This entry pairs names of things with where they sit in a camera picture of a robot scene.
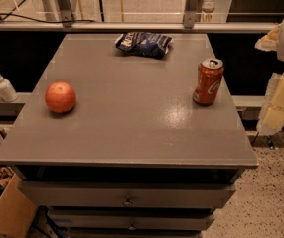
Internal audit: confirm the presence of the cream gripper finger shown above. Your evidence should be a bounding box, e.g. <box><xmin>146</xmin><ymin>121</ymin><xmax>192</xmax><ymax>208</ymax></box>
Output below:
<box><xmin>255</xmin><ymin>25</ymin><xmax>280</xmax><ymax>52</ymax></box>
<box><xmin>257</xmin><ymin>73</ymin><xmax>284</xmax><ymax>136</ymax></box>

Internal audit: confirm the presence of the blue chip bag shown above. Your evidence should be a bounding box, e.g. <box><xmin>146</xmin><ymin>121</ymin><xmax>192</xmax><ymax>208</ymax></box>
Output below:
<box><xmin>115</xmin><ymin>32</ymin><xmax>173</xmax><ymax>58</ymax></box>

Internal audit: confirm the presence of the red soda can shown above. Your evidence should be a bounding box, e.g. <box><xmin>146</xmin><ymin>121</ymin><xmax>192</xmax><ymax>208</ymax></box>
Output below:
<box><xmin>193</xmin><ymin>58</ymin><xmax>224</xmax><ymax>105</ymax></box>

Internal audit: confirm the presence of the orange round fruit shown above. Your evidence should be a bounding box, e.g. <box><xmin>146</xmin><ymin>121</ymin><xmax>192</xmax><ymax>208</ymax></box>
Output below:
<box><xmin>45</xmin><ymin>81</ymin><xmax>76</xmax><ymax>113</ymax></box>

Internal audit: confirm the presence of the white pump dispenser bottle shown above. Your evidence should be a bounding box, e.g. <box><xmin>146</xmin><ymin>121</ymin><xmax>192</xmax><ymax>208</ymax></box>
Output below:
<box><xmin>0</xmin><ymin>74</ymin><xmax>18</xmax><ymax>102</ymax></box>

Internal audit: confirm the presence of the cardboard box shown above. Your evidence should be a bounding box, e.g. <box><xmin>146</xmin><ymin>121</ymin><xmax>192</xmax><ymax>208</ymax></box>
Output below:
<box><xmin>0</xmin><ymin>133</ymin><xmax>38</xmax><ymax>238</ymax></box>

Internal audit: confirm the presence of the grey metal railing frame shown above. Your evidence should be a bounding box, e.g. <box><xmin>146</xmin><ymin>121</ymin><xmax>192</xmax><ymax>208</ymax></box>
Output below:
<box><xmin>0</xmin><ymin>0</ymin><xmax>284</xmax><ymax>33</ymax></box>

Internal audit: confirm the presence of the black cable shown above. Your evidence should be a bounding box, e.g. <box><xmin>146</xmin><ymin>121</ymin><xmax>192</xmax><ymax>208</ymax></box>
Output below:
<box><xmin>0</xmin><ymin>12</ymin><xmax>98</xmax><ymax>25</ymax></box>

